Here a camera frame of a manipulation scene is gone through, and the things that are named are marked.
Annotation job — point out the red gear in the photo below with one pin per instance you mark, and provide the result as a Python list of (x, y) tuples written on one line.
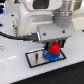
[(54, 47)]

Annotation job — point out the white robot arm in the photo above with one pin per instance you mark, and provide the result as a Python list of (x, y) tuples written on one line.
[(47, 20)]

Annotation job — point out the black framed peg base plate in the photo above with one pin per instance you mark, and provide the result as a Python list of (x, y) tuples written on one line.
[(35, 58)]

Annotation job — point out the blue gear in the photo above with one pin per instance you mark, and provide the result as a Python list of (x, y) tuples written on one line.
[(50, 56)]

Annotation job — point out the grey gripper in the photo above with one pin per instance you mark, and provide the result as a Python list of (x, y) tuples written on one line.
[(50, 32)]

